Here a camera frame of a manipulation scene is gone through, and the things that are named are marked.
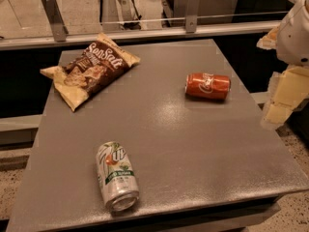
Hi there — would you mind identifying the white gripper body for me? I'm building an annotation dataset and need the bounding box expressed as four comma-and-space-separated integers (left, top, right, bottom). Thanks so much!
276, 0, 309, 66

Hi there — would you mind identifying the brown sea salt chip bag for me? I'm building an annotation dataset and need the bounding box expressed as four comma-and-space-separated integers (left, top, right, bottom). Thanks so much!
41, 33, 140, 111

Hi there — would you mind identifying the red coke can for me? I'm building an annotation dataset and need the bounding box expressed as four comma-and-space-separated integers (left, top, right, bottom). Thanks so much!
185, 72, 231, 101

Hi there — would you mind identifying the metal horizontal rail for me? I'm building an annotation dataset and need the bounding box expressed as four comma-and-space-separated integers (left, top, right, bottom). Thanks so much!
0, 20, 280, 50

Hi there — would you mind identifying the right metal rail bracket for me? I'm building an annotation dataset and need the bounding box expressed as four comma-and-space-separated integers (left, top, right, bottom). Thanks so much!
185, 0, 200, 33

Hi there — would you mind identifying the left metal rail bracket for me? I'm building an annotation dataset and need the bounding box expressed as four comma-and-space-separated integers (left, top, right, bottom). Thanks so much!
41, 0, 69, 42

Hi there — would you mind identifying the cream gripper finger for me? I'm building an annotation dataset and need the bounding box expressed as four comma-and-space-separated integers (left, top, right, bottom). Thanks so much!
261, 65, 309, 130
256, 26, 279, 50

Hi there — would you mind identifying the metal rail bracket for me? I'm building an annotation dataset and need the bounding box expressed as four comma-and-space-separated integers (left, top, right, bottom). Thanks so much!
41, 0, 69, 42
185, 0, 200, 33

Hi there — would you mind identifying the silver 7up can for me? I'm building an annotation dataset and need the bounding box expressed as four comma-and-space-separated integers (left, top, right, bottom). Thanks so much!
96, 141, 139, 213

